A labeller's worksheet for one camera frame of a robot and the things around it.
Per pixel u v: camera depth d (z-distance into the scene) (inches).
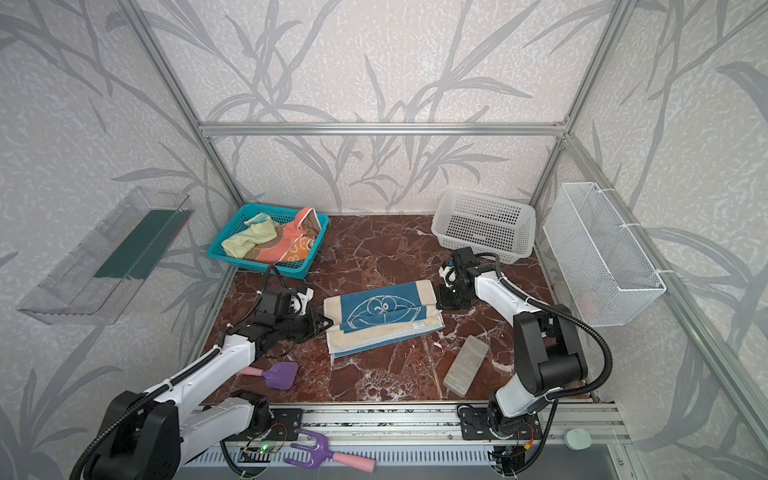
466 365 31.7
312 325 29.1
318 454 27.7
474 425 28.6
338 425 29.6
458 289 29.5
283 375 31.7
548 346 17.9
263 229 40.3
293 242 42.4
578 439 27.8
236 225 42.5
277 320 26.7
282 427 28.4
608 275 24.0
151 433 15.6
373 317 34.1
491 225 45.9
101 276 25.4
